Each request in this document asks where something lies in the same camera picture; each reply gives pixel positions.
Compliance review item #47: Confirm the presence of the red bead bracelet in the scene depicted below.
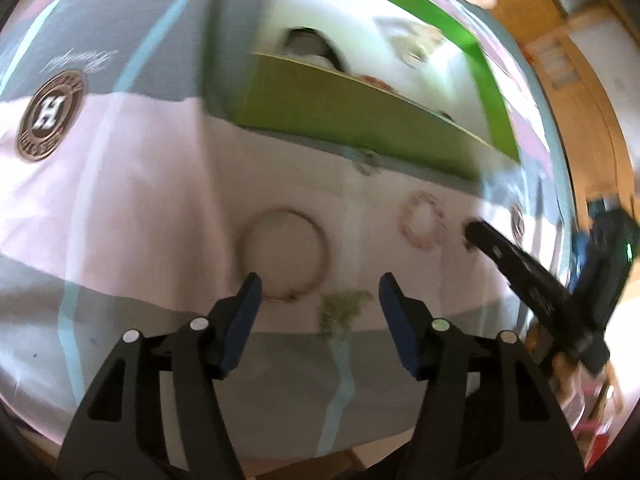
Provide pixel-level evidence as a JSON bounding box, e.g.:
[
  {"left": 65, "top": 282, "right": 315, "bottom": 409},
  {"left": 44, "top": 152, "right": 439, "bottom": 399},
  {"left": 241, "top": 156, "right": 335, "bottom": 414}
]
[{"left": 357, "top": 74, "right": 402, "bottom": 96}]

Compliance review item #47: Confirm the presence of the striped patterned bed sheet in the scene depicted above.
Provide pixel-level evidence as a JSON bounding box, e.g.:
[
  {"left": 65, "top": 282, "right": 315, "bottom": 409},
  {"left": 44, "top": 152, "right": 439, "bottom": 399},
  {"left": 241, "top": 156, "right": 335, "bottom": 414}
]
[{"left": 1, "top": 0, "right": 574, "bottom": 462}]

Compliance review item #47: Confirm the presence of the pink bead bracelet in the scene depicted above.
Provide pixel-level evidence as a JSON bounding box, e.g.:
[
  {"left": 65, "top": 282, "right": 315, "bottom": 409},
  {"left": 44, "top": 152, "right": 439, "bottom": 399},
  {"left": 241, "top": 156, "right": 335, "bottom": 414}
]
[{"left": 398, "top": 190, "right": 449, "bottom": 252}]

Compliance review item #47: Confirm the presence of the thin metal bangle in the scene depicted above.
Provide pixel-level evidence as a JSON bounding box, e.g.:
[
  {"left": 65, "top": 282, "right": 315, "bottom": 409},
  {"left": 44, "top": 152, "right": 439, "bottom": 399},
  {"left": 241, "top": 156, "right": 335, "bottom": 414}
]
[{"left": 235, "top": 206, "right": 331, "bottom": 304}]

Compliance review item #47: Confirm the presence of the green bead cluster jewelry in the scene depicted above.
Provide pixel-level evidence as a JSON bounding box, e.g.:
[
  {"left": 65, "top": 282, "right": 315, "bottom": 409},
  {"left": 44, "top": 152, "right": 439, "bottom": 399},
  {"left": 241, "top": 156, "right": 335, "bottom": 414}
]
[{"left": 319, "top": 289, "right": 373, "bottom": 344}]

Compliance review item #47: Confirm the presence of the small silver beaded ring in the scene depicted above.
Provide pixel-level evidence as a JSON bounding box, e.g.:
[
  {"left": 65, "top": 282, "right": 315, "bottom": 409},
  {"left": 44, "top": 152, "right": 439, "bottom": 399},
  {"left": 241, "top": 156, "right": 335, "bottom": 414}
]
[{"left": 351, "top": 148, "right": 384, "bottom": 177}]

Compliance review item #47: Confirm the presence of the green cardboard box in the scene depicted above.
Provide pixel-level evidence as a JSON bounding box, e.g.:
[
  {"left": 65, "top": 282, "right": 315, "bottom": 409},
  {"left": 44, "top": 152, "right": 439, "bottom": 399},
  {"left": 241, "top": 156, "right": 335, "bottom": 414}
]
[{"left": 207, "top": 0, "right": 521, "bottom": 181}]

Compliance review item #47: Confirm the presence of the wooden wardrobe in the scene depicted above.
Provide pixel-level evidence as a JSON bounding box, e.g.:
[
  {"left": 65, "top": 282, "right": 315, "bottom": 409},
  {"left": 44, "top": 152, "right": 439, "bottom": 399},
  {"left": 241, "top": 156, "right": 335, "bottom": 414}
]
[{"left": 490, "top": 0, "right": 639, "bottom": 230}]

